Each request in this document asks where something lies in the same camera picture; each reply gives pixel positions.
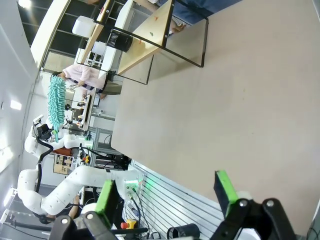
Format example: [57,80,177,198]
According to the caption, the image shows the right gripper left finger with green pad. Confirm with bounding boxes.
[51,178,119,240]

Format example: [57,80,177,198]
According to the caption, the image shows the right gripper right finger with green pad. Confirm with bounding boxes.
[211,170,297,240]

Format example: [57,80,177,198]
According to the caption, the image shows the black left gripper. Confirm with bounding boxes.
[36,123,53,141]

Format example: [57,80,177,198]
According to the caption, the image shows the teal microfiber duster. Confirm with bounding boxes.
[46,75,67,143]

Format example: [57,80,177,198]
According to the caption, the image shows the person's right hand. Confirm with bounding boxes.
[171,22,187,35]

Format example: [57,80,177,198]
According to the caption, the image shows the red emergency stop button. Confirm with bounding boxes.
[120,218,137,230]

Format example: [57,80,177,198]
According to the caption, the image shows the printed cardboard box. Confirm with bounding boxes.
[53,153,73,175]

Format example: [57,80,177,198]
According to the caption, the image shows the wooden tray with small items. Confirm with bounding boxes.
[78,94,93,131]

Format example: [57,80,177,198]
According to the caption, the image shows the grey slatted metal panel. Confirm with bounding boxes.
[124,159,226,240]

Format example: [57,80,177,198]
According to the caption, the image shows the person in pink top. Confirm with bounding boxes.
[51,64,108,100]

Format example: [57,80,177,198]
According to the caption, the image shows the white desk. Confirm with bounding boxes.
[99,0,136,73]

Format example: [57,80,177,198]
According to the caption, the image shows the white digital clock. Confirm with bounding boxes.
[71,15,97,38]

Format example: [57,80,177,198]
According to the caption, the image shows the black mesh pen holder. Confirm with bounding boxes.
[106,28,133,53]

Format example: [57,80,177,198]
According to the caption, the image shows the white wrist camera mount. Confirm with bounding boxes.
[33,114,45,127]

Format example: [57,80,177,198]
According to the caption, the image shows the black corrugated cable hose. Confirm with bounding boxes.
[34,136,55,193]

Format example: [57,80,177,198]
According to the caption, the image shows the black cables at arm base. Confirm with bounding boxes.
[126,187,151,233]

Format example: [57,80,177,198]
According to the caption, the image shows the wooden shelf black metal frame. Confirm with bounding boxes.
[76,0,210,86]

